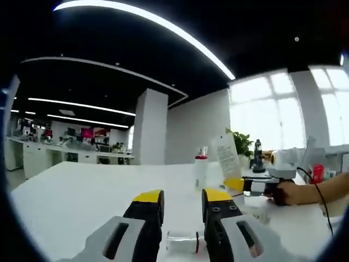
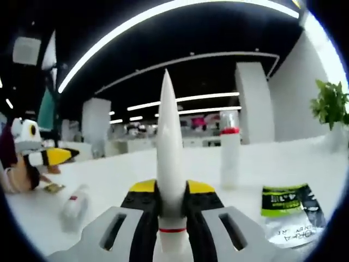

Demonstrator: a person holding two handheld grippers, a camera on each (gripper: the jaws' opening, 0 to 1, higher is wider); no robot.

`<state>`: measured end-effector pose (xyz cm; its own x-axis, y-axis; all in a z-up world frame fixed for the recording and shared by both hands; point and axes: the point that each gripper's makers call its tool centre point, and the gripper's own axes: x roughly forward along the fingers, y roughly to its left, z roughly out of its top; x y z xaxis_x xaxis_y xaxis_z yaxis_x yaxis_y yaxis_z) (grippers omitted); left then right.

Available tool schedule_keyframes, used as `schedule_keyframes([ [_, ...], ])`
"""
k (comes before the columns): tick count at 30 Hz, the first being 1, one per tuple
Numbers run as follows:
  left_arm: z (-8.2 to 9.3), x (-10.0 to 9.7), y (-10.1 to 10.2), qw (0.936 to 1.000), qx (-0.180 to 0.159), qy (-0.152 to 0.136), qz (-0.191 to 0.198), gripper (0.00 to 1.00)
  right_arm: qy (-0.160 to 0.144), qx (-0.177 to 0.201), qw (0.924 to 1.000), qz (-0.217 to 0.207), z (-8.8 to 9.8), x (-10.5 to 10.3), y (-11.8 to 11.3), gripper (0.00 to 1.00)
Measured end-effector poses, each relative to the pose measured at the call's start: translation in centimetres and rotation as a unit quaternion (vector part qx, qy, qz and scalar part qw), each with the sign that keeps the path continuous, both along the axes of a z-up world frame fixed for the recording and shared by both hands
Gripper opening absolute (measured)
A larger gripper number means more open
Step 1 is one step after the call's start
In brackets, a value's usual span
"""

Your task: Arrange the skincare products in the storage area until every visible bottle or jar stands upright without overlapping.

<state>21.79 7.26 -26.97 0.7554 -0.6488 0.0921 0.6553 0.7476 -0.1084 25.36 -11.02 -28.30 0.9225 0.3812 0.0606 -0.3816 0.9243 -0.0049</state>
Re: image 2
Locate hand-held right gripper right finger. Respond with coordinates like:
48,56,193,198
185,179,274,262

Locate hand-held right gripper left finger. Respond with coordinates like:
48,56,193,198
47,178,162,262

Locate gold skincare sachet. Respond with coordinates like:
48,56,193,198
44,183,67,193

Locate white skincare bottle red label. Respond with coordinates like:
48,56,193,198
59,184,91,233

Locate green skincare sachet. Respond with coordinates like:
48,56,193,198
260,183,327,248

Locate white skincare bottle red neck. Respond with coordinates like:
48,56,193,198
219,110,243,191

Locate tall white skincare tube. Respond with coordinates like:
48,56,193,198
152,68,192,262

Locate person's left hand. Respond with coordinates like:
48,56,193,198
12,156,61,190

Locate white wristband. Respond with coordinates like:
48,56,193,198
4,168,19,193

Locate row of white office desks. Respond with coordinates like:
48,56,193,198
105,136,222,159

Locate white hanging panel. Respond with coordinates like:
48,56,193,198
41,29,58,86

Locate ceiling air conditioner unit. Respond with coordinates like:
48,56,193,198
13,36,42,67

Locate straight ceiling light strip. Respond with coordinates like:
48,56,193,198
155,106,243,118
127,92,240,111

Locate pink sign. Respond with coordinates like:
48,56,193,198
190,116,206,128

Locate green potted plant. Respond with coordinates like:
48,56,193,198
309,79,349,162

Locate curved ceiling light strip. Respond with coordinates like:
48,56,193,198
57,0,300,93

